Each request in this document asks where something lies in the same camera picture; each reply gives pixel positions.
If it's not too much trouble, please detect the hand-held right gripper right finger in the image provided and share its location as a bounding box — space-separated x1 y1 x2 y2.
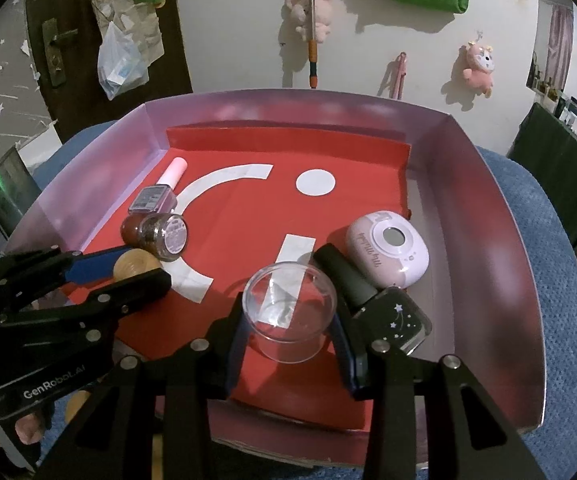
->
332 312 541 480

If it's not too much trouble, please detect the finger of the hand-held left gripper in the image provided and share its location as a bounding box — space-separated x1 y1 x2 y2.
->
0 267 173 346
0 246 134 311

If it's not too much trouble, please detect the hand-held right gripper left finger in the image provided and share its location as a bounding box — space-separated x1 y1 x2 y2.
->
71 292 246 480

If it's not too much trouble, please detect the clear plastic cup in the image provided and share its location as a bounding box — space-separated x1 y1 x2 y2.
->
242 261 338 365

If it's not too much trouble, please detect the brown glitter bottle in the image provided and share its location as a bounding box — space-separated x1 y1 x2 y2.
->
120 211 189 262

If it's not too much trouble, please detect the black nail polish bottle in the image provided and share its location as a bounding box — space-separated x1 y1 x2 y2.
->
312 242 433 356

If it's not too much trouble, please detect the pink-capped nail polish bottle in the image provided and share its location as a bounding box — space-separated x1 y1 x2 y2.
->
128 157 189 213

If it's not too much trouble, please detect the pink rounded device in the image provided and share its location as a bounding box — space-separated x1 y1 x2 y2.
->
345 211 425 289

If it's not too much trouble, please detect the pink cardboard box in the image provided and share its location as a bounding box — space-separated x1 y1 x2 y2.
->
6 88 544 471

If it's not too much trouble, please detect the person's left hand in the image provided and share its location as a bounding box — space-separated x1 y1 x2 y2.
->
0 400 46 448

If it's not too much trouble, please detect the red paper liner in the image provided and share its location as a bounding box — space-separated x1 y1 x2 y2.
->
66 125 413 433

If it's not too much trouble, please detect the dark wooden door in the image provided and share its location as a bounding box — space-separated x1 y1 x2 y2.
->
23 0 194 141

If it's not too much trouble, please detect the clear plastic bag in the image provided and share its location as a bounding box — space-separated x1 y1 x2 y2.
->
97 21 149 101

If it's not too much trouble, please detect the beige hanging organizer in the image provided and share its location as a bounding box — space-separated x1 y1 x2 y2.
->
83 0 164 61

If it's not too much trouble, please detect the table with dark cloth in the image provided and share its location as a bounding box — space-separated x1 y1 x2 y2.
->
505 102 577 251

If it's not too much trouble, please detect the orange-tipped hanging stick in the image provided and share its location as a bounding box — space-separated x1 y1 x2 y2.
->
304 0 319 90

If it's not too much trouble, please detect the pink horned plush toy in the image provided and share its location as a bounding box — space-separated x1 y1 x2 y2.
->
461 42 496 97

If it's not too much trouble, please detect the pink plush bear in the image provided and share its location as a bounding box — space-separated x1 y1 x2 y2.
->
283 0 334 43

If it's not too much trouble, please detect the metal door handle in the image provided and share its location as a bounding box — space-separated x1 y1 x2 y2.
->
42 19 66 88

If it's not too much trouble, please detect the wall mirror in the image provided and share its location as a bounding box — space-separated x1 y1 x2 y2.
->
525 2 574 106

